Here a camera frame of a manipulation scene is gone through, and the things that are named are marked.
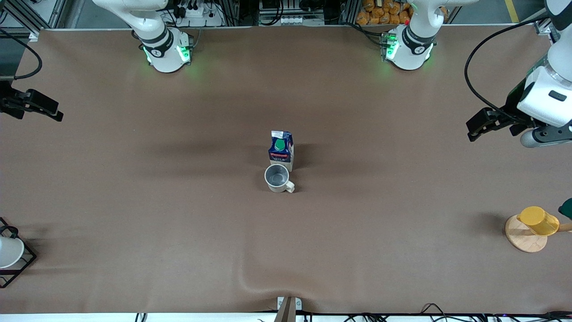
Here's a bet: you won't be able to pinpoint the blue white milk carton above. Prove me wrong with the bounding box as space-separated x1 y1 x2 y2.
268 130 295 172

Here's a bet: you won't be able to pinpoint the white ribbed mug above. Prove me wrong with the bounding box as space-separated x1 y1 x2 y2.
264 164 296 194

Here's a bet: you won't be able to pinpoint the yellow plastic cup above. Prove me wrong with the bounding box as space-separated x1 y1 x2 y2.
517 206 560 236

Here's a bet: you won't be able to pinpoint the white cup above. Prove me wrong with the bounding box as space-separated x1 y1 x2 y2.
0 236 25 269

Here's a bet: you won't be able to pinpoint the wooden mug stand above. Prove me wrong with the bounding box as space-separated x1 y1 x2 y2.
505 215 572 254

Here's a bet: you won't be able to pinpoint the orange snack packs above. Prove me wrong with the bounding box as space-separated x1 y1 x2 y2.
356 0 412 25

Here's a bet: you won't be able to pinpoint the white power strip with plugs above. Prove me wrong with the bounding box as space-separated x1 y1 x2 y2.
176 0 224 27

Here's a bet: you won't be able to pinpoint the white empty power strip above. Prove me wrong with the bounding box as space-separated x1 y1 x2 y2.
259 16 325 26

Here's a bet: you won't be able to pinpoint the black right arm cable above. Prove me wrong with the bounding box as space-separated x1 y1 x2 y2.
0 28 43 82

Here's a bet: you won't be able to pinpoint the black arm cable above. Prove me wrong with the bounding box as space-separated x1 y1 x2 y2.
0 28 43 82
464 17 551 113

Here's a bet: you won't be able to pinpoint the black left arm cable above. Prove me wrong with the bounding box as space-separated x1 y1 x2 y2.
464 17 551 113

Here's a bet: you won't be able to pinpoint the aluminium frame profile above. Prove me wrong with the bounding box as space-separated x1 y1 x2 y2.
534 13 555 35

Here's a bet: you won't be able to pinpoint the black wire rack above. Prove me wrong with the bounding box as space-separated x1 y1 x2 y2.
0 218 37 288

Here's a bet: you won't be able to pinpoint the black cable loop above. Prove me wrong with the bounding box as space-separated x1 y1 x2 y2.
420 303 453 316

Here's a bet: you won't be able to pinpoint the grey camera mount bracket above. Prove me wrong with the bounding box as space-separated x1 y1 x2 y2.
276 296 303 322

